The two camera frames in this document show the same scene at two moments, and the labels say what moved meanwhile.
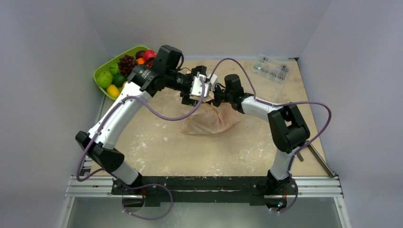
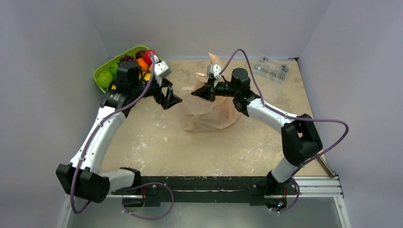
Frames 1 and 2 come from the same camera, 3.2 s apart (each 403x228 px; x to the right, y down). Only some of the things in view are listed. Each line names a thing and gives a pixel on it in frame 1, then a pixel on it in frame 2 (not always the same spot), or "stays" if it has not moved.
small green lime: (114, 68) stays
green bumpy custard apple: (104, 80) stays
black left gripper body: (183, 83) → (155, 90)
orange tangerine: (140, 61) stays
